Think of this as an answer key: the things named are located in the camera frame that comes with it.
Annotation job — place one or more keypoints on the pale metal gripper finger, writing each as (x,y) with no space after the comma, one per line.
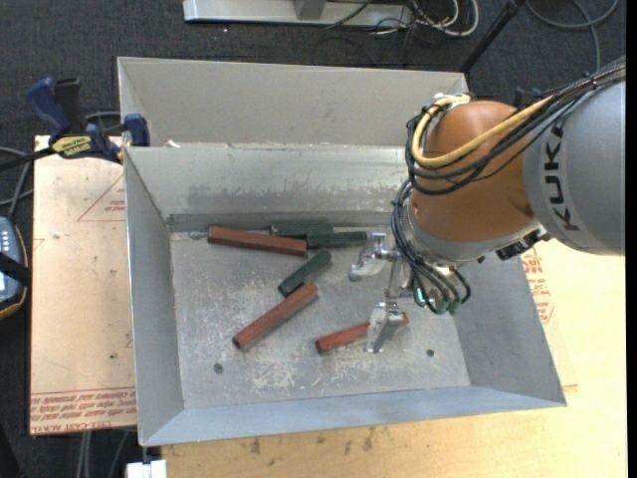
(380,329)
(365,266)

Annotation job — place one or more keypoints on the dark green flat block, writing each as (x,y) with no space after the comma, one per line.
(338,239)
(298,228)
(304,273)

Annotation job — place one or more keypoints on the red-brown flat block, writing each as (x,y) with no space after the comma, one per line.
(256,241)
(276,315)
(343,337)

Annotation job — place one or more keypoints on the grey metal bin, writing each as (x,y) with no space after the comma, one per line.
(298,356)

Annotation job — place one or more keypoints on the brown cardboard board red print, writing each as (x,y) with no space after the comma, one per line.
(79,287)

